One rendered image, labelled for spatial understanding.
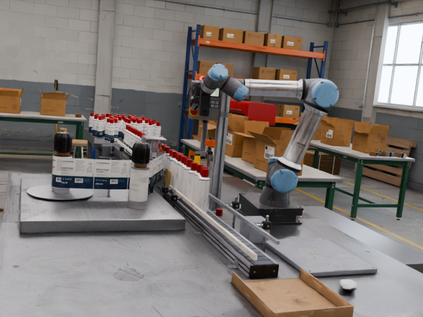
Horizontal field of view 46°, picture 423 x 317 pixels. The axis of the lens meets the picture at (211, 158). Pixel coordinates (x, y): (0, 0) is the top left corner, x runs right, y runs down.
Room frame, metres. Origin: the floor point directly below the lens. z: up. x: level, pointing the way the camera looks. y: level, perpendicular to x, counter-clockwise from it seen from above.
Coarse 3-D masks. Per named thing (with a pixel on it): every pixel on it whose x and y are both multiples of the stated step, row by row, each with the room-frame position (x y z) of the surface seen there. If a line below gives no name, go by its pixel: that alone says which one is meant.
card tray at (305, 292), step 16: (304, 272) 1.63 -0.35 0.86; (240, 288) 1.50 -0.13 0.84; (256, 288) 1.53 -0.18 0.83; (272, 288) 1.54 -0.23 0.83; (288, 288) 1.56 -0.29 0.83; (304, 288) 1.57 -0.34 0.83; (320, 288) 1.54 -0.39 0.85; (256, 304) 1.39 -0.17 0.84; (272, 304) 1.42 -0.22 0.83; (288, 304) 1.43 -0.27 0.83; (304, 304) 1.44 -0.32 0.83; (320, 304) 1.45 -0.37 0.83; (336, 304) 1.45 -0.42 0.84
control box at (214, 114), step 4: (192, 80) 2.52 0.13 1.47; (192, 84) 2.51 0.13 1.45; (220, 92) 2.47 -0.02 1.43; (220, 96) 2.47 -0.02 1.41; (216, 100) 2.48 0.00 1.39; (220, 100) 2.47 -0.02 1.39; (220, 104) 2.47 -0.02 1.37; (212, 108) 2.48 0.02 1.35; (216, 108) 2.47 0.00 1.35; (212, 112) 2.48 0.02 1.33; (216, 112) 2.47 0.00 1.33; (220, 112) 2.48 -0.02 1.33; (188, 116) 2.52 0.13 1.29; (192, 116) 2.50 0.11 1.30; (196, 116) 2.50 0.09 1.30; (200, 116) 2.49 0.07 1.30; (204, 116) 2.49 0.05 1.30; (208, 116) 2.48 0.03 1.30; (212, 116) 2.48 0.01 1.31; (216, 116) 2.47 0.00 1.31; (208, 120) 2.49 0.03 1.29; (212, 120) 2.49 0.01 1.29; (216, 120) 2.48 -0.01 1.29
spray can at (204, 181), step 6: (204, 174) 2.22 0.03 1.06; (204, 180) 2.21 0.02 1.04; (198, 186) 2.22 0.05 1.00; (204, 186) 2.21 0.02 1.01; (198, 192) 2.22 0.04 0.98; (204, 192) 2.21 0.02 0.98; (198, 198) 2.21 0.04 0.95; (204, 198) 2.21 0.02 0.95; (198, 204) 2.21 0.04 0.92; (204, 204) 2.21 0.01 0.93; (204, 210) 2.21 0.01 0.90
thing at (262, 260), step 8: (192, 208) 2.30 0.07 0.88; (200, 216) 2.17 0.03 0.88; (208, 224) 2.06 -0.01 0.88; (224, 224) 2.08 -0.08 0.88; (216, 232) 1.96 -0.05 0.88; (232, 232) 1.97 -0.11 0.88; (240, 240) 1.87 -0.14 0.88; (256, 248) 1.79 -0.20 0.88; (248, 256) 1.70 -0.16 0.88; (264, 256) 1.72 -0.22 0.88; (256, 264) 1.62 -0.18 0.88; (264, 264) 1.63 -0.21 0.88; (272, 264) 1.64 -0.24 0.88
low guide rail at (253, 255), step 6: (180, 192) 2.45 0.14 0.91; (186, 198) 2.34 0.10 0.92; (192, 204) 2.24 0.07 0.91; (198, 210) 2.16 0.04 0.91; (204, 216) 2.09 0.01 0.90; (210, 222) 2.01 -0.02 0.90; (216, 222) 1.97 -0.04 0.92; (222, 228) 1.89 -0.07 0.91; (228, 234) 1.83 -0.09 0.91; (234, 240) 1.78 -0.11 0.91; (240, 246) 1.72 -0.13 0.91; (246, 246) 1.70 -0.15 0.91; (246, 252) 1.68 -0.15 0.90; (252, 252) 1.64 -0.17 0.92; (252, 258) 1.63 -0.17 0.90
